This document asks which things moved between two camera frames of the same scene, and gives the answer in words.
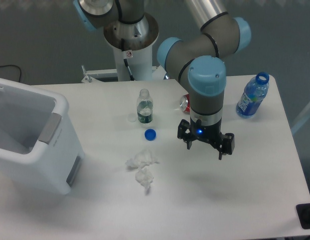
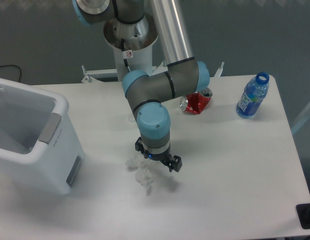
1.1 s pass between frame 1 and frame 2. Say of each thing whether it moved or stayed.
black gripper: moved
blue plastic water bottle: stayed
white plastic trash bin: stayed
